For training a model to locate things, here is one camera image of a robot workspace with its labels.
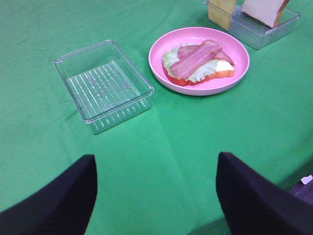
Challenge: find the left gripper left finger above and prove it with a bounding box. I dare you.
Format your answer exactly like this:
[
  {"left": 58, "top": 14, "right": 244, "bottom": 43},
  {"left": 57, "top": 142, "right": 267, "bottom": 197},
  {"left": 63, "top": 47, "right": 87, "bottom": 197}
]
[{"left": 0, "top": 155, "right": 97, "bottom": 235}]

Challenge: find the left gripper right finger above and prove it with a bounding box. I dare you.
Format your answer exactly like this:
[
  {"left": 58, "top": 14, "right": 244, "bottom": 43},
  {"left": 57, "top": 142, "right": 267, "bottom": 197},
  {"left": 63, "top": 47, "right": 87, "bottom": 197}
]
[{"left": 216, "top": 152, "right": 313, "bottom": 235}]

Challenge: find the bread slice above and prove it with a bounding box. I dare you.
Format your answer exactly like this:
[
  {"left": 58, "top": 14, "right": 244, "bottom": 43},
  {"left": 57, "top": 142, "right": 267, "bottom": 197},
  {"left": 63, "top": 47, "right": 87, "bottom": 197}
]
[
  {"left": 162, "top": 60, "right": 236, "bottom": 87},
  {"left": 241, "top": 0, "right": 289, "bottom": 28}
]

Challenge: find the bacon strip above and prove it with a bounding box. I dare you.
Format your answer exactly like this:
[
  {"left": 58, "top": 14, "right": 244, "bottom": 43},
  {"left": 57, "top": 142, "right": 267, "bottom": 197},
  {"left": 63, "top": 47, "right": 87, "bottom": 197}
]
[
  {"left": 170, "top": 40, "right": 223, "bottom": 79},
  {"left": 178, "top": 45, "right": 235, "bottom": 66}
]

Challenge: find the green lettuce leaf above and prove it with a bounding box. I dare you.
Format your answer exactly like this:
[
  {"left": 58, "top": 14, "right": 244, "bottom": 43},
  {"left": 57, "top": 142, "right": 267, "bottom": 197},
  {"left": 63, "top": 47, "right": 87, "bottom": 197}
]
[{"left": 162, "top": 47, "right": 218, "bottom": 86}]

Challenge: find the yellow cheese slice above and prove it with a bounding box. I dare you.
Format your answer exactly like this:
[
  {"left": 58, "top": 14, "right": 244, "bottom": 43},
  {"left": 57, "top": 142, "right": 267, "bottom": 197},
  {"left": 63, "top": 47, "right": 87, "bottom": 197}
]
[{"left": 208, "top": 0, "right": 237, "bottom": 31}]

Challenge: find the left clear plastic container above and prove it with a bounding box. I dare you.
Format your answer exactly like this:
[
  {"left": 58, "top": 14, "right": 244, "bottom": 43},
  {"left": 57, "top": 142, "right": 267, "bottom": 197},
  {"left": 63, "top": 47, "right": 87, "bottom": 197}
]
[{"left": 54, "top": 40, "right": 154, "bottom": 134}]

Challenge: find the clear plastic container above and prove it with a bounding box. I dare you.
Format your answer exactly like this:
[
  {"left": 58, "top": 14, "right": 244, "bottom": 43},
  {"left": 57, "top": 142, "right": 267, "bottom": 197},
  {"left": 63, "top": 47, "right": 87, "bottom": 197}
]
[
  {"left": 203, "top": 0, "right": 301, "bottom": 50},
  {"left": 54, "top": 40, "right": 154, "bottom": 134}
]

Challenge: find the pink round plate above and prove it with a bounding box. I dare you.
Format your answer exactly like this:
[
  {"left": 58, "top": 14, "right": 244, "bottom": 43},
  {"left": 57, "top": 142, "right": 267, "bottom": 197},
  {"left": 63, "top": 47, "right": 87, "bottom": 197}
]
[{"left": 148, "top": 27, "right": 250, "bottom": 96}]

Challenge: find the right clear plastic container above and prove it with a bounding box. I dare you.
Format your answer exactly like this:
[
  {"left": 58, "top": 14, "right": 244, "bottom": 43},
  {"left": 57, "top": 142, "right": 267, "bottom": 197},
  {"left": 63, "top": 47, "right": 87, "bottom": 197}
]
[{"left": 203, "top": 0, "right": 301, "bottom": 50}]

